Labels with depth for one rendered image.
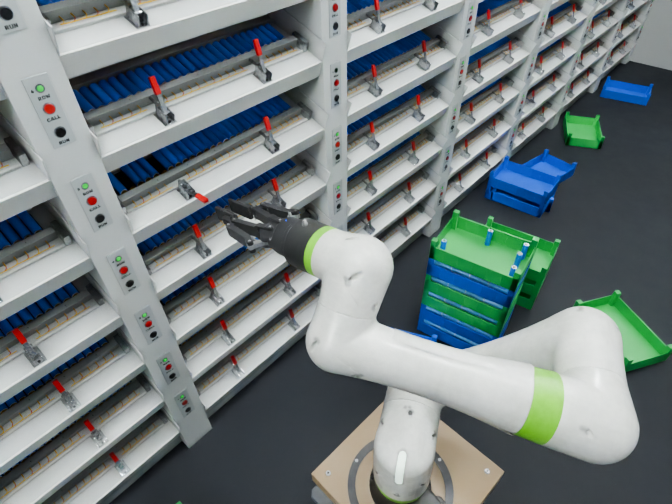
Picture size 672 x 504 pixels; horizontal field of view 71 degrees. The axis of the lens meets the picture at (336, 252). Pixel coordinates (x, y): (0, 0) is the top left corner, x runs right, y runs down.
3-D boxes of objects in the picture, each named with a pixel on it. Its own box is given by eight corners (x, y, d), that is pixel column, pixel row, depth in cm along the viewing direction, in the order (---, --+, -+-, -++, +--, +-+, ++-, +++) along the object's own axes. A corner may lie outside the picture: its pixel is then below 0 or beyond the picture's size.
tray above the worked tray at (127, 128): (319, 76, 124) (331, 28, 113) (104, 174, 92) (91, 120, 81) (267, 33, 129) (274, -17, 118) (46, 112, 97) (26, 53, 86)
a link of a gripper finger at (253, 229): (279, 241, 91) (275, 245, 90) (237, 230, 96) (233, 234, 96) (275, 224, 88) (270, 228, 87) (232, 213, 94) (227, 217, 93)
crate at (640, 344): (666, 360, 177) (676, 347, 172) (620, 373, 173) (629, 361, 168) (611, 302, 198) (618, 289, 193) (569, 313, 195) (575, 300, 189)
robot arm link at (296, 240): (335, 212, 82) (298, 239, 77) (345, 265, 89) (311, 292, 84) (311, 203, 86) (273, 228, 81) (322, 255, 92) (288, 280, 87)
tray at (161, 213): (321, 140, 137) (329, 114, 129) (134, 246, 105) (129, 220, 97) (275, 99, 142) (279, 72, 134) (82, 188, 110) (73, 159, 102)
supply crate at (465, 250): (533, 255, 162) (540, 238, 157) (514, 292, 150) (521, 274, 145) (451, 225, 175) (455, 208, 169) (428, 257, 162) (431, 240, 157)
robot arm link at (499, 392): (522, 353, 81) (541, 378, 70) (500, 413, 83) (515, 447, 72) (322, 291, 85) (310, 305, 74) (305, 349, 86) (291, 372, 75)
